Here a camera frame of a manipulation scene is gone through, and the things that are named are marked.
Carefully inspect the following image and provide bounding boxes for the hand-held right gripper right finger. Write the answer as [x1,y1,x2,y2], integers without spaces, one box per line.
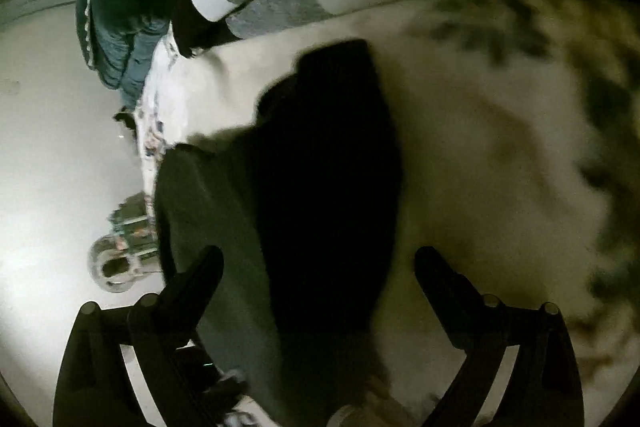
[414,246,585,427]

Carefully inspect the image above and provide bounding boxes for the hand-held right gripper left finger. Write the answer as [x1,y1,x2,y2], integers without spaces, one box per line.
[52,246,224,427]

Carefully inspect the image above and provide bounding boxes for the dark striped sweater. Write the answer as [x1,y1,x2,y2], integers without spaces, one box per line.
[154,38,406,427]

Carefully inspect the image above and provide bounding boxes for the hanging dark clothes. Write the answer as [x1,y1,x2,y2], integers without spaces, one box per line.
[114,107,138,134]

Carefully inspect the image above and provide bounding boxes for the floral bed sheet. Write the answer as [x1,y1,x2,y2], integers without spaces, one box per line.
[135,0,640,427]

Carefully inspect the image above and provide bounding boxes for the folded dark green quilt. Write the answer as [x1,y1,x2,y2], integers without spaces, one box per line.
[76,0,196,110]

